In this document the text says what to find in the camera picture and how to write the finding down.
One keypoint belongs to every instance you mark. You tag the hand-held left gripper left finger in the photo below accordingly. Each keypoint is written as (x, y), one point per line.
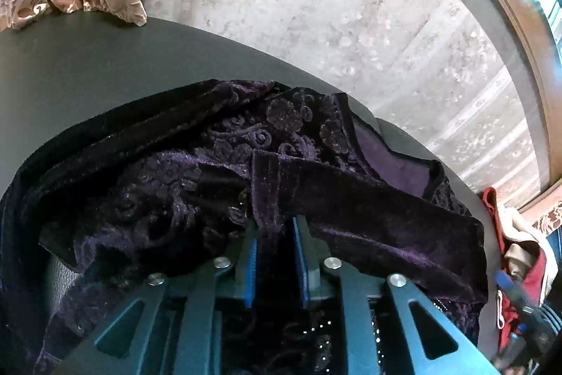
(250, 269)

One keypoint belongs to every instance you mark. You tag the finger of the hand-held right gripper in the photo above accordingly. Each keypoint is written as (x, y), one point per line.
(511, 289)

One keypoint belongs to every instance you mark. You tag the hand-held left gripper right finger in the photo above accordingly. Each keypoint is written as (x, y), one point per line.
(304, 269)

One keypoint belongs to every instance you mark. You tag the dark purple velvet top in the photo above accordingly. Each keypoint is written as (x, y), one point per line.
(153, 181)

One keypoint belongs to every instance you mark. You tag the red garment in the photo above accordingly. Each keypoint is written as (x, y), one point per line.
(533, 282)

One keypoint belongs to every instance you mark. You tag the beige white garment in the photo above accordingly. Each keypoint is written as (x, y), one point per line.
(520, 234)

